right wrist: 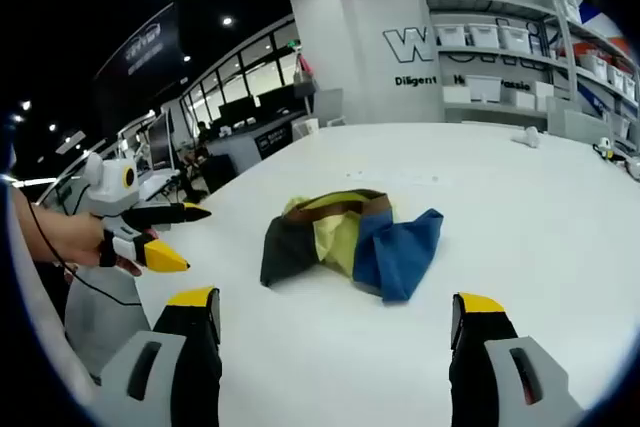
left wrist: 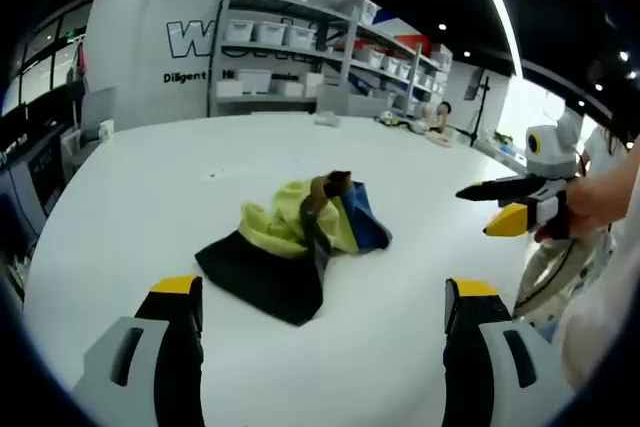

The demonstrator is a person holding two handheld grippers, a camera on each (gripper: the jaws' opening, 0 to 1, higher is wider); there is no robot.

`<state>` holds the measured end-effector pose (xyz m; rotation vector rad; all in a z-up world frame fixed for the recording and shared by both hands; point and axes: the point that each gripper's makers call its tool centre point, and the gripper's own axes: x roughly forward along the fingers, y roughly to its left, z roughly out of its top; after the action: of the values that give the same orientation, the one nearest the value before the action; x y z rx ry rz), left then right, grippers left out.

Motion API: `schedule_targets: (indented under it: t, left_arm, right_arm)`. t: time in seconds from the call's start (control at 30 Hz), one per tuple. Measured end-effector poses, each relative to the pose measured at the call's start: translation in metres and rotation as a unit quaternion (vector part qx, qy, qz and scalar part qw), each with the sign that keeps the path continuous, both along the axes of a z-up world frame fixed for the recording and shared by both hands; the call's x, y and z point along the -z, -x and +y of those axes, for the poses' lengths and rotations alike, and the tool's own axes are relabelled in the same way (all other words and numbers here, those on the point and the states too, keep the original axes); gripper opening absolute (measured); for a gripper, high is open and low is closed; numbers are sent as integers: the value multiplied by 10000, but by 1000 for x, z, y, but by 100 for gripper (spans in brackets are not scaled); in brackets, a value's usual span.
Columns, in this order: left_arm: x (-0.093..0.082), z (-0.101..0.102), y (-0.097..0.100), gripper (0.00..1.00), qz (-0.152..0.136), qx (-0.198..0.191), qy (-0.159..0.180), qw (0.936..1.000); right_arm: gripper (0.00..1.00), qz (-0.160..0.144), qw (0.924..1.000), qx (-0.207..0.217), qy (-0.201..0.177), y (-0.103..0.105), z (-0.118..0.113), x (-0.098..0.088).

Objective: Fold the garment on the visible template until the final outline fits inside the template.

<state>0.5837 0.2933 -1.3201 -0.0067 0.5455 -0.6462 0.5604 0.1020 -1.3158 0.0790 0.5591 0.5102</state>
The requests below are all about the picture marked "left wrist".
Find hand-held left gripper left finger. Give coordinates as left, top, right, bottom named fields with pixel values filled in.
left=69, top=274, right=205, bottom=427

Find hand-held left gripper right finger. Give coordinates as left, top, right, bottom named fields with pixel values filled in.
left=442, top=276, right=576, bottom=427

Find yellow blue black garment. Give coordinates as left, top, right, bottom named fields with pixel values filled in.
left=193, top=170, right=394, bottom=327

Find person's right hand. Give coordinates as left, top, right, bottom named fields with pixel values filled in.
left=533, top=165, right=630, bottom=244

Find person's blue jeans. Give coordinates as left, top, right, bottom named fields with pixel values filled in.
left=537, top=319, right=564, bottom=346

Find pile of small table items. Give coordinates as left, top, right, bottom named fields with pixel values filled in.
left=374, top=111, right=454, bottom=149

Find black tripod stand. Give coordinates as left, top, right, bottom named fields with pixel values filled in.
left=467, top=74, right=496, bottom=148

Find long ceiling light strip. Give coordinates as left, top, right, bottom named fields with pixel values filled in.
left=462, top=0, right=525, bottom=82

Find grey storage crate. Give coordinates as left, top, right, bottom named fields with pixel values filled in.
left=315, top=82, right=399, bottom=118

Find dark desk with monitors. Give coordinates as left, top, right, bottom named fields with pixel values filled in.
left=0, top=96, right=69, bottom=233

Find row of white storage bins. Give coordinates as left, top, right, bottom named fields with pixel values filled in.
left=217, top=0, right=451, bottom=111

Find grey metal shelf unit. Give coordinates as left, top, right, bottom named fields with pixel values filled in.
left=208, top=0, right=454, bottom=119

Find clothes rack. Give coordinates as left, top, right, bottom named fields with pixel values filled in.
left=68, top=39, right=90, bottom=96

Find thin gripper cable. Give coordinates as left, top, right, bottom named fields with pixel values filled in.
left=514, top=239, right=581, bottom=309

